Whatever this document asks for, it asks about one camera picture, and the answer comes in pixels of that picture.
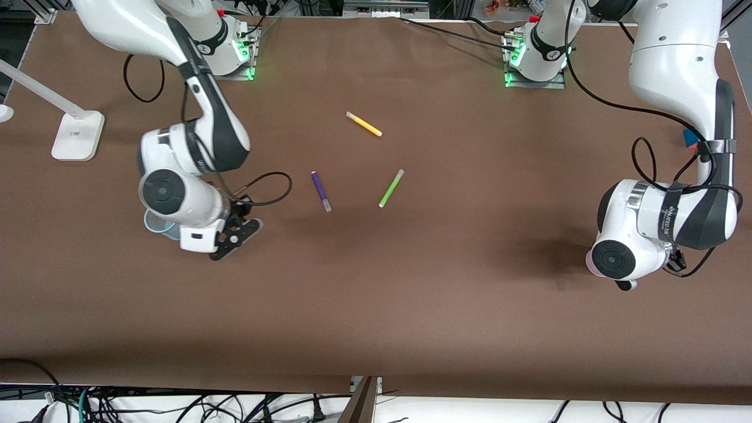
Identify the light blue paper cup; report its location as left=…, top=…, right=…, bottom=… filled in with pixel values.
left=143, top=209, right=182, bottom=241

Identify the purple marker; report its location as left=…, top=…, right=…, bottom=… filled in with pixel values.
left=311, top=171, right=333, bottom=213

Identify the yellow marker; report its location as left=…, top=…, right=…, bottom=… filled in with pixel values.
left=345, top=111, right=383, bottom=137

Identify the green marker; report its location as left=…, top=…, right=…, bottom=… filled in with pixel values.
left=378, top=169, right=405, bottom=209

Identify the white lamp stand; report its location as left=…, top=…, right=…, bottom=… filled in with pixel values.
left=0, top=58, right=105, bottom=162

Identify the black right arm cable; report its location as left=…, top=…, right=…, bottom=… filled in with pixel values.
left=122, top=53, right=293, bottom=207

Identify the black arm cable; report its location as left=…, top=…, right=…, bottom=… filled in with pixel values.
left=122, top=53, right=293, bottom=207
left=564, top=0, right=744, bottom=280

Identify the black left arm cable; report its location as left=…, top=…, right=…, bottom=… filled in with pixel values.
left=564, top=0, right=744, bottom=280

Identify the black base connector cable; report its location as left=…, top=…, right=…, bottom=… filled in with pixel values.
left=238, top=15, right=283, bottom=46

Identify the brown wooden post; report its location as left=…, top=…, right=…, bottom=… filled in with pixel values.
left=338, top=376, right=381, bottom=423

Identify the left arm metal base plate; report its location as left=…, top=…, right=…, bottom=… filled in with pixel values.
left=502, top=29, right=568, bottom=90

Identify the black floor cable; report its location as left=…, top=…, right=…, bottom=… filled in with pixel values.
left=0, top=358, right=74, bottom=423

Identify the grey metal rail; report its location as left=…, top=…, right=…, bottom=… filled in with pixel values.
left=344, top=0, right=431, bottom=18

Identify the aluminium frame rail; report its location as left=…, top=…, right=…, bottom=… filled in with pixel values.
left=32, top=0, right=74, bottom=24

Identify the black tabletop cable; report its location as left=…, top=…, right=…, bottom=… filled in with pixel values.
left=399, top=16, right=518, bottom=53

